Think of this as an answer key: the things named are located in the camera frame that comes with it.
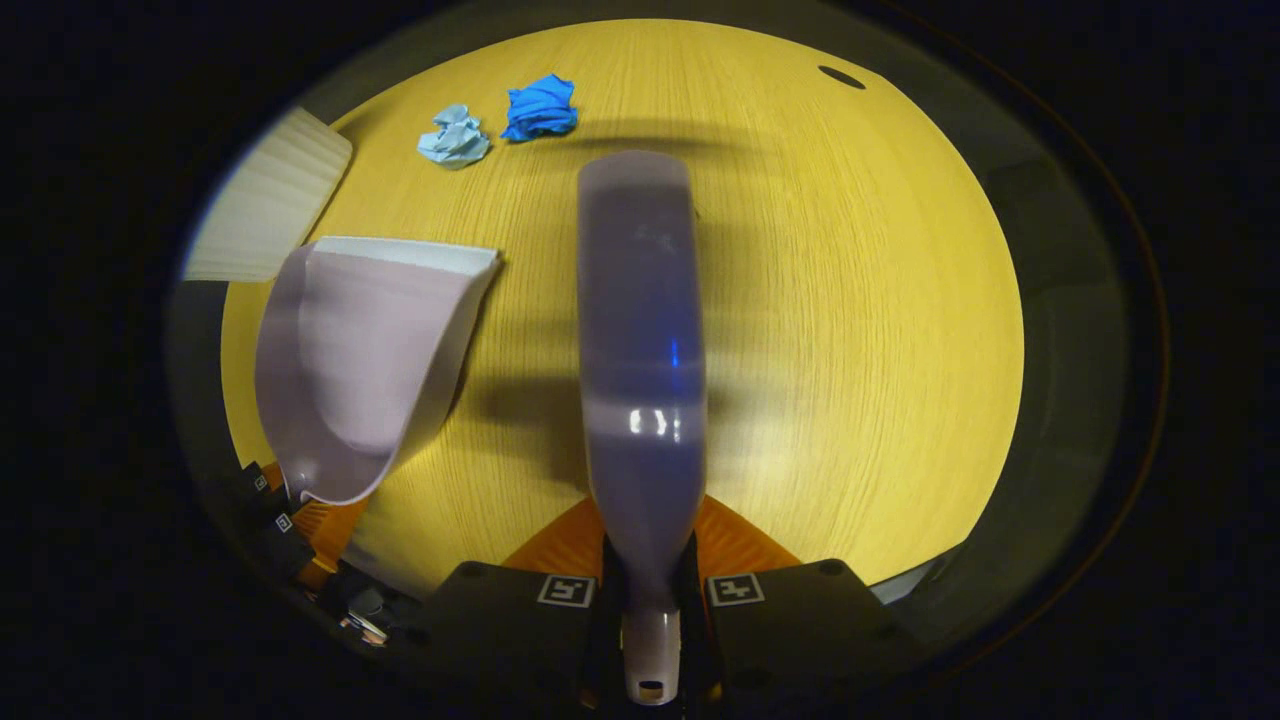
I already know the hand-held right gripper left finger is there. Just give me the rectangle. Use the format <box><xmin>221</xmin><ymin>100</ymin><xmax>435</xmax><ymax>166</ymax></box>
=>
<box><xmin>415</xmin><ymin>497</ymin><xmax>626</xmax><ymax>713</ymax></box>

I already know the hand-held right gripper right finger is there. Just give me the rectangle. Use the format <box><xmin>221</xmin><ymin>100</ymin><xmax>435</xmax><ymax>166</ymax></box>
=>
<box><xmin>680</xmin><ymin>495</ymin><xmax>926</xmax><ymax>713</ymax></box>

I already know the pale pink dustpan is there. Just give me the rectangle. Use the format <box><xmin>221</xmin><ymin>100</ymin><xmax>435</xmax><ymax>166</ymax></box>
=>
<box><xmin>255</xmin><ymin>236</ymin><xmax>501</xmax><ymax>506</ymax></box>

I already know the white ribbed garbage bin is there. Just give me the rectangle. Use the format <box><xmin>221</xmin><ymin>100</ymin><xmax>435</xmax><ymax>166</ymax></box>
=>
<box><xmin>183</xmin><ymin>107</ymin><xmax>353</xmax><ymax>283</ymax></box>

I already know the pale pink small broom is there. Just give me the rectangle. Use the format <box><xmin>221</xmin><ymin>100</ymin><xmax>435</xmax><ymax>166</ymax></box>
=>
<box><xmin>576</xmin><ymin>150</ymin><xmax>709</xmax><ymax>707</ymax></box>

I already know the light blue paper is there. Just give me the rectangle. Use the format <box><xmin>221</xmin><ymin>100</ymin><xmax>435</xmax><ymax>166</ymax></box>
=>
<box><xmin>417</xmin><ymin>104</ymin><xmax>492</xmax><ymax>171</ymax></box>

